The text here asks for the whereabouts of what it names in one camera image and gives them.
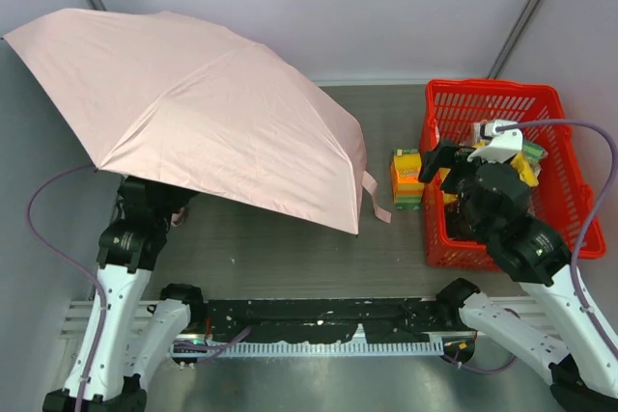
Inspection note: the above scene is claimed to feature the pink folding umbrella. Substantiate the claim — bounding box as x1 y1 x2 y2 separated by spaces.
4 9 378 234

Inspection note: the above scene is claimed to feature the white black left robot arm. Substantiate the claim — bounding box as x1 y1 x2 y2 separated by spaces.
42 177 207 411

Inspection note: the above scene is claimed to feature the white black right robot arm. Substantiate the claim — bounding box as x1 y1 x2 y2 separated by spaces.
419 141 617 411

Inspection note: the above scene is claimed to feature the white wrapped packet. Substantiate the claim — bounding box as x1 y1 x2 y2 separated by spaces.
471 122 487 145

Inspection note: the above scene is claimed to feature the orange green carton box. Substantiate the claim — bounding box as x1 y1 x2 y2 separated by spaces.
390 149 425 210

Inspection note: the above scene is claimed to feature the red plastic basket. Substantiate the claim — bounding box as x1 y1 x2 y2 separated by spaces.
419 79 593 271

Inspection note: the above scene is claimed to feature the yellow chips bag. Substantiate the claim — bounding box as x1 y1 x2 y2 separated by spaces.
510 152 539 188

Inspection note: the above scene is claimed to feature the green snack packet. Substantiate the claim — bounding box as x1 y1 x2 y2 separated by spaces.
521 140 548 164

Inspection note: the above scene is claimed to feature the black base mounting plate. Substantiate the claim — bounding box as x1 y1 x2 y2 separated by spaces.
207 298 468 344

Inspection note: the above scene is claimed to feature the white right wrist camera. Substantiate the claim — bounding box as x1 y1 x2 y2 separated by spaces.
469 120 523 163

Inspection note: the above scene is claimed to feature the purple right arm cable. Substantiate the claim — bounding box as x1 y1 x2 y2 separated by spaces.
496 118 618 360

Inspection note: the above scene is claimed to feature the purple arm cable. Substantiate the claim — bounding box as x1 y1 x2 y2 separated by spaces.
496 118 618 360
26 164 110 412

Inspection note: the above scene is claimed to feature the white slotted cable duct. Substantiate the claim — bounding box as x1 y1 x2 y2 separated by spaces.
171 340 444 359

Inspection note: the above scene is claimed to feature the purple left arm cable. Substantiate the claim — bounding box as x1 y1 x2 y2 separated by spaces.
26 164 110 412

